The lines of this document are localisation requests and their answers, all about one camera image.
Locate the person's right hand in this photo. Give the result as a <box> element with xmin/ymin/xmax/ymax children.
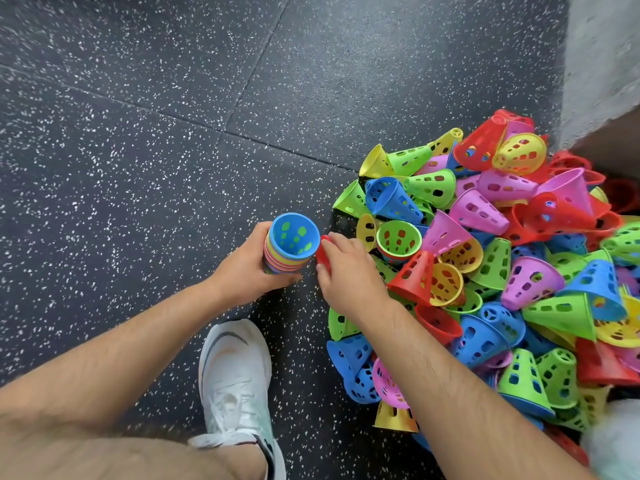
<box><xmin>315</xmin><ymin>232</ymin><xmax>402</xmax><ymax>326</ymax></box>

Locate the person's left hand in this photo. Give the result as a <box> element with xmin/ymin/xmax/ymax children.
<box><xmin>212</xmin><ymin>222</ymin><xmax>304</xmax><ymax>309</ymax></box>

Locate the red perforated plastic cone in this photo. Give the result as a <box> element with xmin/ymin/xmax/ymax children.
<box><xmin>314</xmin><ymin>234</ymin><xmax>335</xmax><ymax>275</ymax></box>

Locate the stack of nested colourful cones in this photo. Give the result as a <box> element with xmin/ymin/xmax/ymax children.
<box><xmin>263</xmin><ymin>212</ymin><xmax>322</xmax><ymax>276</ymax></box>

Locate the person's right forearm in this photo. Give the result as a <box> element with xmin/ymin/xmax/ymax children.
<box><xmin>357</xmin><ymin>299</ymin><xmax>597</xmax><ymax>480</ymax></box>

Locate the person's left forearm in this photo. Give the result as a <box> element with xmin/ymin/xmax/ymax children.
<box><xmin>0</xmin><ymin>274</ymin><xmax>237</xmax><ymax>436</ymax></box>

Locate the white running shoe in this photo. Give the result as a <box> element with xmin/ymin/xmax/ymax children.
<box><xmin>188</xmin><ymin>319</ymin><xmax>287</xmax><ymax>480</ymax></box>

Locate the pile of loose colourful cones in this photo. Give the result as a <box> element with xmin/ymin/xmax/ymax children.
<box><xmin>326</xmin><ymin>108</ymin><xmax>640</xmax><ymax>468</ymax></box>

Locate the person's bare leg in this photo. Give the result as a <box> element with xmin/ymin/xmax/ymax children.
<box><xmin>0</xmin><ymin>414</ymin><xmax>272</xmax><ymax>480</ymax></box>

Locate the white fluffy object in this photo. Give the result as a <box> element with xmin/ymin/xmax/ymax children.
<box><xmin>579</xmin><ymin>398</ymin><xmax>640</xmax><ymax>480</ymax></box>

